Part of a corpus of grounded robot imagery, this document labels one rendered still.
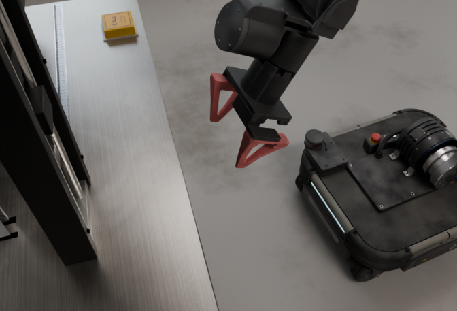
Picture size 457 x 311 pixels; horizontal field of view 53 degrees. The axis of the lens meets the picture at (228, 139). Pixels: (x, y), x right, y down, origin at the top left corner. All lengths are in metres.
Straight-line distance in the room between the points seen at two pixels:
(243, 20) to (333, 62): 2.00
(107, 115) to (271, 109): 0.43
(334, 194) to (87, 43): 0.96
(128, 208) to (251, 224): 1.06
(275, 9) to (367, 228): 1.14
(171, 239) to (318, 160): 0.99
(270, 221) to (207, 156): 0.41
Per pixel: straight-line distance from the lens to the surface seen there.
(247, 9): 0.51
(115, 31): 1.11
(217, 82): 0.65
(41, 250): 0.79
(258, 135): 0.58
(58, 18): 1.23
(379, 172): 1.70
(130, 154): 0.86
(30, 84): 0.61
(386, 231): 1.59
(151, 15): 2.82
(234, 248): 1.75
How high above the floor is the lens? 1.55
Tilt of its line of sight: 49 degrees down
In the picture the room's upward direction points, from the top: straight up
